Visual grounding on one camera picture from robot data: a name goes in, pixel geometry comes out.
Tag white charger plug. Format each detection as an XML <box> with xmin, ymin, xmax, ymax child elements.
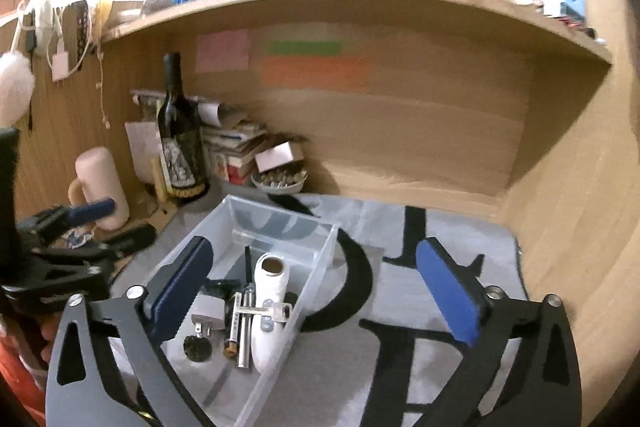
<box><xmin>191</xmin><ymin>294</ymin><xmax>227</xmax><ymax>338</ymax></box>

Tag round black coin object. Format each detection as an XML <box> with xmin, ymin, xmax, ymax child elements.
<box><xmin>182</xmin><ymin>335</ymin><xmax>213</xmax><ymax>363</ymax></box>

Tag black gold cylindrical tube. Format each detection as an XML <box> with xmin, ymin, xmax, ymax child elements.
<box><xmin>224</xmin><ymin>291</ymin><xmax>243</xmax><ymax>360</ymax></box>

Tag silver metal cylinder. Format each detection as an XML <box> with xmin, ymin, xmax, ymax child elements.
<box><xmin>236</xmin><ymin>283</ymin><xmax>255</xmax><ymax>369</ymax></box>

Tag white handheld massager device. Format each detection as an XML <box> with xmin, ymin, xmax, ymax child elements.
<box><xmin>250</xmin><ymin>254</ymin><xmax>290</xmax><ymax>374</ymax></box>

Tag clear plastic storage bin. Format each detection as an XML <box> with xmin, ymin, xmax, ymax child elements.
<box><xmin>106</xmin><ymin>193</ymin><xmax>342</xmax><ymax>427</ymax></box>

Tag operator hand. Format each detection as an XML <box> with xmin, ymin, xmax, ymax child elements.
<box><xmin>39</xmin><ymin>312</ymin><xmax>61</xmax><ymax>363</ymax></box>

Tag gold lotion tube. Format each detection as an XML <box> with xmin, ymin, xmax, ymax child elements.
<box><xmin>150</xmin><ymin>155</ymin><xmax>168</xmax><ymax>204</ymax></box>

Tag grey felt mat black letters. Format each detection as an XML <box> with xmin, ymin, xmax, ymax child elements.
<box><xmin>112</xmin><ymin>191</ymin><xmax>526</xmax><ymax>426</ymax></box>

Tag dark wine bottle elephant label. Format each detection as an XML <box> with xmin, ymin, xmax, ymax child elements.
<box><xmin>157</xmin><ymin>53</ymin><xmax>209</xmax><ymax>202</ymax></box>

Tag handwritten white paper note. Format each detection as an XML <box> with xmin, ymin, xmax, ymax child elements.
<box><xmin>125</xmin><ymin>121</ymin><xmax>160</xmax><ymax>184</ymax></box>

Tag stack of books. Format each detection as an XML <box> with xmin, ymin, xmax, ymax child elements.
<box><xmin>201</xmin><ymin>119</ymin><xmax>271</xmax><ymax>185</ymax></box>

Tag white bowl of stones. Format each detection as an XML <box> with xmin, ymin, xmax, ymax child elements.
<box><xmin>250</xmin><ymin>168</ymin><xmax>308</xmax><ymax>195</ymax></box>

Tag rolled white paper tube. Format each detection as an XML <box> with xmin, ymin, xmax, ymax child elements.
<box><xmin>131</xmin><ymin>89</ymin><xmax>226</xmax><ymax>128</ymax></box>

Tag small white cardboard box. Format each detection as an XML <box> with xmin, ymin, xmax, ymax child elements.
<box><xmin>255</xmin><ymin>141</ymin><xmax>305</xmax><ymax>172</ymax></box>

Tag pink sticky note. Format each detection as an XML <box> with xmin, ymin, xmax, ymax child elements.
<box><xmin>195</xmin><ymin>29</ymin><xmax>250</xmax><ymax>74</ymax></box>

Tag orange sticky note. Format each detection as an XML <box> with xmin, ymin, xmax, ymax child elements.
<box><xmin>260</xmin><ymin>55</ymin><xmax>371</xmax><ymax>93</ymax></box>

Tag green sticky note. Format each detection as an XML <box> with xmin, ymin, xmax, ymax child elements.
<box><xmin>267</xmin><ymin>40</ymin><xmax>343</xmax><ymax>56</ymax></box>

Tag wooden shelf board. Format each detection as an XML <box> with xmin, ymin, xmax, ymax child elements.
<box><xmin>103</xmin><ymin>0</ymin><xmax>612</xmax><ymax>64</ymax></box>

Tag beige cup with handle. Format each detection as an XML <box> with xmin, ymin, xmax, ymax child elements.
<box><xmin>67</xmin><ymin>146</ymin><xmax>130</xmax><ymax>232</ymax></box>

